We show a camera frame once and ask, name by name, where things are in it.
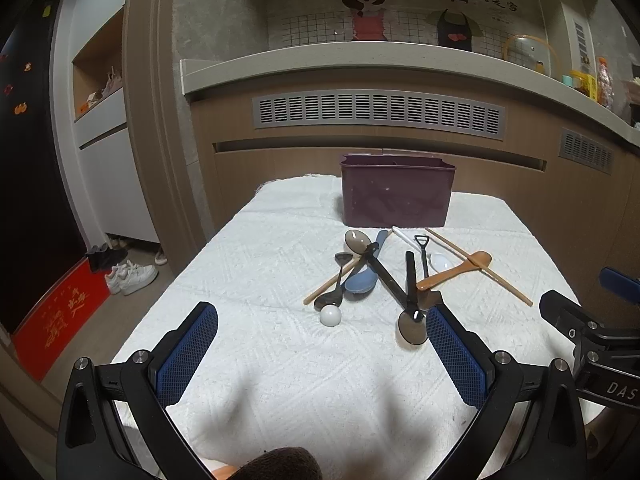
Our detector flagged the small dark metal spoon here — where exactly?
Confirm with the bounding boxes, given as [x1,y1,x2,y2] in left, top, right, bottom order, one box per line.
[314,252,354,312]

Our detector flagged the red door mat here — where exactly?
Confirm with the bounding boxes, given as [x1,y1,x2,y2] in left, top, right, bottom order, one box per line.
[11,258,110,382]

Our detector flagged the orange drink bottle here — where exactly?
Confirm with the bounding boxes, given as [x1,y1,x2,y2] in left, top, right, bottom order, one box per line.
[597,56,614,110]

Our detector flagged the grey kitchen countertop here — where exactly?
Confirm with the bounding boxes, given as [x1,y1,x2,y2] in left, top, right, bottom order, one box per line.
[179,41,639,146]

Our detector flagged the translucent grey spoon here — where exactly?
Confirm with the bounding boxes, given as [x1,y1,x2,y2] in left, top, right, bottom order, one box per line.
[344,229,375,256]

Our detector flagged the black handled steel spoon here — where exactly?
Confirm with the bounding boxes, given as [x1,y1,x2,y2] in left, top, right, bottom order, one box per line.
[366,255,427,346]

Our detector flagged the blue plastic spoon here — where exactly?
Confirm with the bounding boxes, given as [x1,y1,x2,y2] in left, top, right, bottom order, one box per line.
[343,230,390,296]

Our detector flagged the grey ventilation grille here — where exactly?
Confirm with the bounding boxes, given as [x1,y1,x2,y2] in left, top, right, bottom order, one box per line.
[252,89,506,141]

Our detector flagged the black handled ladle spoon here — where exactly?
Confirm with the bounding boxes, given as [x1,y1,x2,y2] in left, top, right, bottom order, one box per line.
[405,250,418,314]

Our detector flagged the maroon plastic utensil bin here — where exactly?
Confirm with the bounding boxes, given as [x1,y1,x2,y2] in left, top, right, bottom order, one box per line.
[341,154,456,228]

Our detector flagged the wooden spoon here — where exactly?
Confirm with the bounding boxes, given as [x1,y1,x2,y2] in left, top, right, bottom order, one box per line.
[416,252,492,292]

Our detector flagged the white textured table cloth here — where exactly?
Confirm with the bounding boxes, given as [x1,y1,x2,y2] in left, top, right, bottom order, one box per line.
[113,176,579,479]

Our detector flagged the glass pot lid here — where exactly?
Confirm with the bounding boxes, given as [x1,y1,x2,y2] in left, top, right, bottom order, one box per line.
[502,35,562,80]

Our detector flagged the small grey vent grille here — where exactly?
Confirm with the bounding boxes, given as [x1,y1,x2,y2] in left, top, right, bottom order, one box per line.
[559,129,613,174]

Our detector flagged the white sneakers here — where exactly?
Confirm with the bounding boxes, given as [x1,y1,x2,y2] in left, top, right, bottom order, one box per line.
[104,260,158,296]

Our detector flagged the wooden chopstick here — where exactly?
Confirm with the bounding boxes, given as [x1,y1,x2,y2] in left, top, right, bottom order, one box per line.
[425,227,535,308]
[303,256,360,304]

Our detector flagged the white ladle spoon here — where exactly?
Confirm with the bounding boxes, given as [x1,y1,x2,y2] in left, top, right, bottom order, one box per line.
[320,304,342,327]

